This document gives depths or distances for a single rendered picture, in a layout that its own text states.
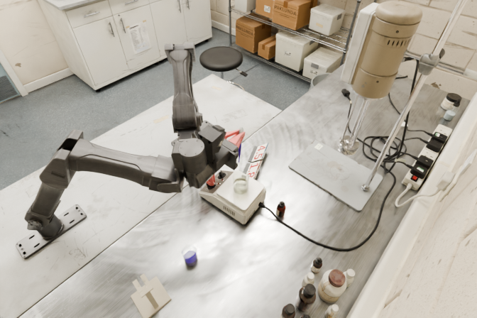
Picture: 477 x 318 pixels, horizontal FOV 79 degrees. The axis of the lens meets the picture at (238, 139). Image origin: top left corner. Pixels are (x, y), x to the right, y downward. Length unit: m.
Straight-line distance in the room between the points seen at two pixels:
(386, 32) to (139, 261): 0.91
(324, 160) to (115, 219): 0.79
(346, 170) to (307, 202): 0.22
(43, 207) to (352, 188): 0.97
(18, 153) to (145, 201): 2.04
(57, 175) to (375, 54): 0.81
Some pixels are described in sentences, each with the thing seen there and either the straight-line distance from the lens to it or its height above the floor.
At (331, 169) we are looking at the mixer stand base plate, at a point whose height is 0.91.
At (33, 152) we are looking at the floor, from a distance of 2.95.
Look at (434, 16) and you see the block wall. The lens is 2.97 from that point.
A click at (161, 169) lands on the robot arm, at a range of 0.71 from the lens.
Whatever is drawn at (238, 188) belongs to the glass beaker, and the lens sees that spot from 0.92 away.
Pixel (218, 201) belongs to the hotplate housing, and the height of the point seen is 0.95.
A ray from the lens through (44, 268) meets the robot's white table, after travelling 1.09.
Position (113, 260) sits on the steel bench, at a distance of 1.01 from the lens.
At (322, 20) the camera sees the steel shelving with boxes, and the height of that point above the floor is 0.68.
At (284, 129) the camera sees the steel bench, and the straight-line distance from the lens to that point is 1.30.
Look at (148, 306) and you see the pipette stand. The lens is 0.92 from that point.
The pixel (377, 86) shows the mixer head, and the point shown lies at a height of 1.33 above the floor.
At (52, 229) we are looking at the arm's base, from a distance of 1.10.
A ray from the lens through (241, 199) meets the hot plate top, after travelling 0.94.
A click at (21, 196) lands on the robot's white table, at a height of 0.90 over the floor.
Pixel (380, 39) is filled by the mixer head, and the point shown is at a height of 1.45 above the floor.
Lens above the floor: 1.77
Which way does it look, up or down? 45 degrees down
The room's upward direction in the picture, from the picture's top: straight up
